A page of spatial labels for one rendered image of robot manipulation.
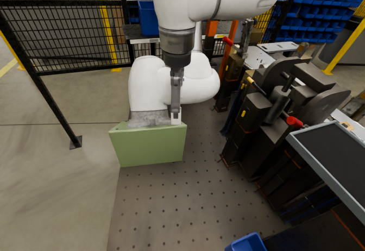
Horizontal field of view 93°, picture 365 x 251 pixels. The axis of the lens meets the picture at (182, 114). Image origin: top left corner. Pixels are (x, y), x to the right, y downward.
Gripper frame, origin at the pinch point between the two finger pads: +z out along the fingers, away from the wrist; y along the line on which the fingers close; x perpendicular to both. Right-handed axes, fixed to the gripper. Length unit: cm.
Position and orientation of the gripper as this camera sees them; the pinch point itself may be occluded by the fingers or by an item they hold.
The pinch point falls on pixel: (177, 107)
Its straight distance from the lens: 59.0
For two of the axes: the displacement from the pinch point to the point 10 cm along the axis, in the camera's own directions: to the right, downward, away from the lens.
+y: -0.4, 6.8, -7.4
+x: 10.0, 0.4, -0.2
